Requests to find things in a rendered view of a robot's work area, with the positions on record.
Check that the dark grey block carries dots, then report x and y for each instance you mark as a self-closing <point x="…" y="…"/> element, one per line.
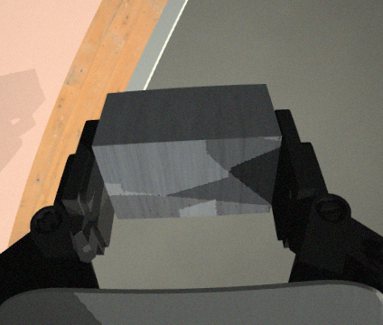
<point x="188" y="152"/>

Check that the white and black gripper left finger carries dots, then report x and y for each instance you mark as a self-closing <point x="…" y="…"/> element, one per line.
<point x="65" y="237"/>

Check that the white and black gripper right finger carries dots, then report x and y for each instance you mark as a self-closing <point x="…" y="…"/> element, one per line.
<point x="316" y="223"/>

